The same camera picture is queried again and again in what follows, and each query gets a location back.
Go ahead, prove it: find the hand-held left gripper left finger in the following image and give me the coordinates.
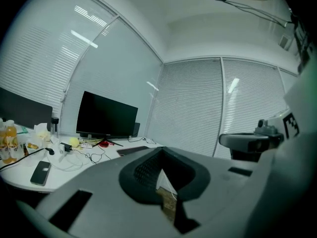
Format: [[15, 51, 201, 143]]
[[36, 146, 179, 238]]

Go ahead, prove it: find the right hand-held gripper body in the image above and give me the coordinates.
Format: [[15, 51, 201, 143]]
[[254, 108, 302, 141]]

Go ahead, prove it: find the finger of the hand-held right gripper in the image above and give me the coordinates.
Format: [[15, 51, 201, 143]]
[[218, 131, 285, 163]]

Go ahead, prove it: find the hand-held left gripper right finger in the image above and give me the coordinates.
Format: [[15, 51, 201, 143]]
[[161, 146, 264, 238]]

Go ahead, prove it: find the white power adapter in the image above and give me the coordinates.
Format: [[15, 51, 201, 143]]
[[58, 144, 67, 161]]

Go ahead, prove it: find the white air vent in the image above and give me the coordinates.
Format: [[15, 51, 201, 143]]
[[278, 35, 292, 51]]

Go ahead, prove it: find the black printed T-shirt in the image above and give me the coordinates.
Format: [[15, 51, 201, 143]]
[[282, 0, 317, 74]]

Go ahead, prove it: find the black computer monitor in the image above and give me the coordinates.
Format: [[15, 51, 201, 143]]
[[75, 90, 139, 148]]

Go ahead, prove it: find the clear plastic food bag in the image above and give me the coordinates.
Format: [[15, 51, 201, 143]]
[[24, 122, 60, 156]]

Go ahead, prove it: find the yellow snack packet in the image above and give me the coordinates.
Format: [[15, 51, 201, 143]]
[[5, 119, 21, 164]]

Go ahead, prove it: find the orange juice bottle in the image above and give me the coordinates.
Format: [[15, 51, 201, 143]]
[[0, 119, 7, 160]]

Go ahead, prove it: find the dark slim monitor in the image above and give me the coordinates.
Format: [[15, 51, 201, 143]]
[[0, 87, 53, 131]]

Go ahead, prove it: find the black looped cable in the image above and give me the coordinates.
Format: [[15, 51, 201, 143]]
[[74, 147, 107, 165]]

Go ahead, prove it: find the white charging cable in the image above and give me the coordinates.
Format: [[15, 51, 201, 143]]
[[47, 152, 85, 172]]

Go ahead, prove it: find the black cable with connector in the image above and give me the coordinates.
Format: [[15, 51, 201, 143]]
[[127, 136, 157, 145]]

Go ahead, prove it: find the black power cable with plug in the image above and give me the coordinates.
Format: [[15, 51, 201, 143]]
[[0, 146, 55, 172]]

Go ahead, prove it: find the black headset cable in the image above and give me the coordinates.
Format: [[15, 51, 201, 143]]
[[222, 0, 295, 29]]

